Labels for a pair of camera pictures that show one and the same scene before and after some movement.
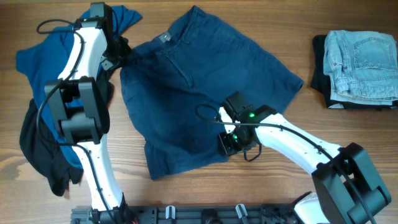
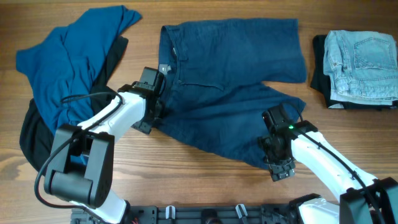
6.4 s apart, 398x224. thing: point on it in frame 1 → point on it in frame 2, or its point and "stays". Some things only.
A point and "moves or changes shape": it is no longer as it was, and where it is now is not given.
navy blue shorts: [173, 86] moves or changes shape
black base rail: [189, 214] stays
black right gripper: [228, 148] → [278, 169]
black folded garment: [321, 81] stays
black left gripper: [126, 50] → [144, 126]
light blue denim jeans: [362, 66] stays
